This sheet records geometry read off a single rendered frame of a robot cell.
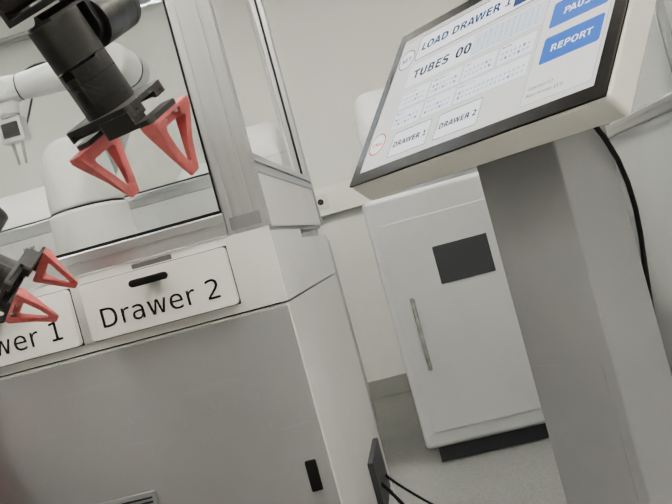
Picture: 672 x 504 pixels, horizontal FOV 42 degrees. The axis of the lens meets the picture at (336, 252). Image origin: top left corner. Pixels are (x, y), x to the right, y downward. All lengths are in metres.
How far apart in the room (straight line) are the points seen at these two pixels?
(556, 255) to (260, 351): 0.63
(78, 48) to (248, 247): 0.80
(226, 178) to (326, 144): 3.21
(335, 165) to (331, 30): 0.74
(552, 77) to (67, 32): 0.59
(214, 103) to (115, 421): 0.63
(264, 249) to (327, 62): 3.32
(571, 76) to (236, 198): 0.75
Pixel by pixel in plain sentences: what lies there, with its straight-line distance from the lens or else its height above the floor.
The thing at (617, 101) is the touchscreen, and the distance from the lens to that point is 1.08.
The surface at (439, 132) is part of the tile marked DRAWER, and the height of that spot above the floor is 0.99.
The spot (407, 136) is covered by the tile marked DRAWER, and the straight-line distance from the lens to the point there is 1.36.
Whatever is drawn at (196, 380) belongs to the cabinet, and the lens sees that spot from 1.70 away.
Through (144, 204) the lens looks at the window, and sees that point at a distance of 1.71.
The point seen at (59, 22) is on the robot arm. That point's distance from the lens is 0.93.
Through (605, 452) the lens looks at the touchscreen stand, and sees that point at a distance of 1.35.
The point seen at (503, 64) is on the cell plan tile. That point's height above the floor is 1.06.
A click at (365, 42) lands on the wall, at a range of 4.91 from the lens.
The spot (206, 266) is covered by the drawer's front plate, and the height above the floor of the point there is 0.90.
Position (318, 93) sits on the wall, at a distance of 4.88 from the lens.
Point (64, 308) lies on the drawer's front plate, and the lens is 1.74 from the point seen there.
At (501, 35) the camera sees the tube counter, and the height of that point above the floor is 1.10.
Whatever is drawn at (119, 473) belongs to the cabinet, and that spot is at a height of 0.56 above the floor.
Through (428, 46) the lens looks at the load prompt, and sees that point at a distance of 1.48.
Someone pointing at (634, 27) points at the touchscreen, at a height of 1.03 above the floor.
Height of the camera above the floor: 0.88
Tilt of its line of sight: level
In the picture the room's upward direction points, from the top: 15 degrees counter-clockwise
